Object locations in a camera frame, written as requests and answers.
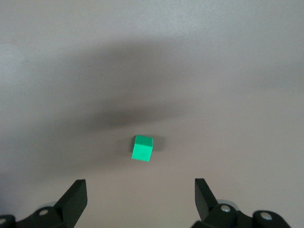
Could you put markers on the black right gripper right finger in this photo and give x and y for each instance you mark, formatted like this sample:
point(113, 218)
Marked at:
point(205, 204)

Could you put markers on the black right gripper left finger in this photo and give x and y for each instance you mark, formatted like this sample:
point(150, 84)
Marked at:
point(69, 204)

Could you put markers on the small green cube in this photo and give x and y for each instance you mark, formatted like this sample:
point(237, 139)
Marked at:
point(141, 150)

